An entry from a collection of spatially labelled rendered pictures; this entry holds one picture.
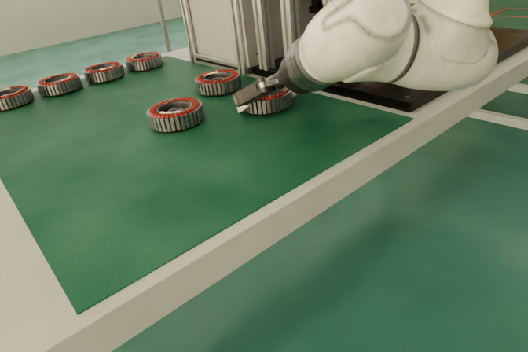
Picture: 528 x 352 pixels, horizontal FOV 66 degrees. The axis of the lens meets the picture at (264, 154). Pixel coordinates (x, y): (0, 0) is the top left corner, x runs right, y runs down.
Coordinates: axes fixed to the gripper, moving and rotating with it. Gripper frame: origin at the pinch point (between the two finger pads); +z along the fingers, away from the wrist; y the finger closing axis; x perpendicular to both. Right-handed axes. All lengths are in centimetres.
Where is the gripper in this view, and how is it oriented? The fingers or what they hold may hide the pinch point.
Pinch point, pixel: (265, 97)
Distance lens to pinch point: 86.5
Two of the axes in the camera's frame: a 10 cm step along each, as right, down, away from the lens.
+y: -8.9, 2.9, -3.6
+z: -3.4, 1.2, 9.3
